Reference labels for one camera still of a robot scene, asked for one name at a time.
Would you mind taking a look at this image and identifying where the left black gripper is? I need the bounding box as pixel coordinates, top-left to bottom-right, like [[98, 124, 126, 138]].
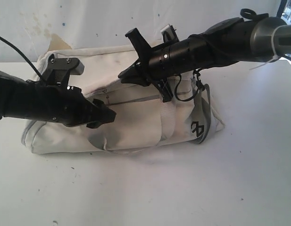
[[25, 80, 116, 129]]

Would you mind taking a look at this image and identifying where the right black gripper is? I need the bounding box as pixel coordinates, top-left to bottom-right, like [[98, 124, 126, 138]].
[[125, 28, 215, 103]]

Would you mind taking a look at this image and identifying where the white fabric duffel bag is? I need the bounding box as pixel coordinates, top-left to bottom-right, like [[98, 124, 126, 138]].
[[21, 46, 224, 154]]

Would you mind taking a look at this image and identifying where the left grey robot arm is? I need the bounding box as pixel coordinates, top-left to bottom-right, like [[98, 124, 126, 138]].
[[0, 71, 116, 128]]

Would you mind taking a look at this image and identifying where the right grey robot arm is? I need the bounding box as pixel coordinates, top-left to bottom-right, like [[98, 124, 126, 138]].
[[119, 17, 291, 102]]

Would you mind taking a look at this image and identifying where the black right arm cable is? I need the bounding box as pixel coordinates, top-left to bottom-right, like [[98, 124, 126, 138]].
[[173, 67, 205, 103]]

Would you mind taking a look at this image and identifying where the white cable tie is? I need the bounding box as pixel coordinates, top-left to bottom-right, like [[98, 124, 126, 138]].
[[250, 26, 281, 70]]

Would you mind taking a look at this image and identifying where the black window frame post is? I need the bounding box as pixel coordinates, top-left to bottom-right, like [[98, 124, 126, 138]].
[[276, 0, 287, 18]]

